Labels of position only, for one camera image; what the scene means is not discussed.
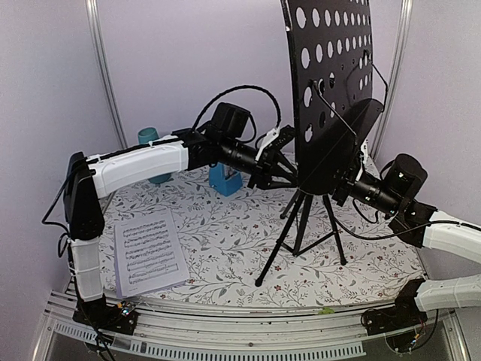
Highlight aluminium frame post right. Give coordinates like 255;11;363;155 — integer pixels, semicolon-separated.
371;0;413;160

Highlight green tape piece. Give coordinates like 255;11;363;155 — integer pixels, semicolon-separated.
318;307;335;315

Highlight blue metronome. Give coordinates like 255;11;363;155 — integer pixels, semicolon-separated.
209;163;243;196

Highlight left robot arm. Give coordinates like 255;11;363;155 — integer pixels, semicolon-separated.
54;102;297;335

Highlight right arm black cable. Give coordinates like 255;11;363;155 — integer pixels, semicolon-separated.
330;199;433;241

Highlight sheet music booklet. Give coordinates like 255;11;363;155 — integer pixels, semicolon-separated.
114;209;189;299

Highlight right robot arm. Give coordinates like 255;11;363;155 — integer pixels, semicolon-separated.
332;153;480;335

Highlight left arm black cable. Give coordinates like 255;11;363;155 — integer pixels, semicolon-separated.
191;85;283;132

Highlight black music stand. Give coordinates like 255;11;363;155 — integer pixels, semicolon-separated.
255;1;383;287

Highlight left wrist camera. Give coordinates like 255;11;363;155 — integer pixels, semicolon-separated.
256;125;295;161

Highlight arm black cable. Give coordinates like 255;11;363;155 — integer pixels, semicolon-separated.
330;199;433;241
191;85;283;132

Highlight aluminium front rail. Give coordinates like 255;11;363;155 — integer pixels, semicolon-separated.
32;290;473;360

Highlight floral table mat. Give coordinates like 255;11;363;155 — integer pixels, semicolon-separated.
100;168;424;308

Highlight teal ceramic vase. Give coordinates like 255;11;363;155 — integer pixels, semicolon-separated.
138;127;171;184

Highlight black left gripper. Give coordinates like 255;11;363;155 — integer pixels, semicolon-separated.
221;136;302;191

